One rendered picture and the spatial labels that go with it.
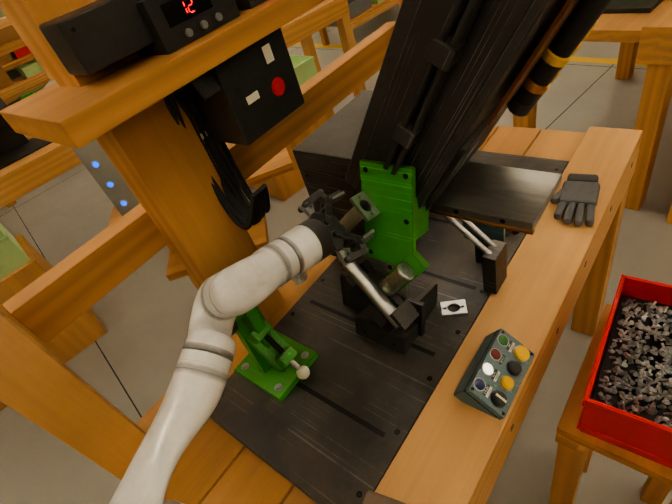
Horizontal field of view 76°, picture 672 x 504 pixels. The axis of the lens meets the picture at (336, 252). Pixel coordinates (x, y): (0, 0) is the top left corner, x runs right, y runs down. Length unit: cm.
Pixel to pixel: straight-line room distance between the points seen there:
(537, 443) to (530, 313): 91
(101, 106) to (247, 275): 30
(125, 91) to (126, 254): 38
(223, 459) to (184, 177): 57
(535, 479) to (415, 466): 99
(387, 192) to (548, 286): 44
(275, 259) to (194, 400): 23
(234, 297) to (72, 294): 42
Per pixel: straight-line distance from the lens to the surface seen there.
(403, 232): 83
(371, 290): 91
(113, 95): 69
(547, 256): 112
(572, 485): 120
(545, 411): 190
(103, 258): 95
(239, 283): 61
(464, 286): 105
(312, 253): 71
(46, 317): 95
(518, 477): 179
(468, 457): 84
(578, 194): 126
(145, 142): 85
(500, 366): 88
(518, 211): 88
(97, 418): 98
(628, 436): 94
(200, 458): 102
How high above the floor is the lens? 168
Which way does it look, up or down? 40 degrees down
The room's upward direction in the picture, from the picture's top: 20 degrees counter-clockwise
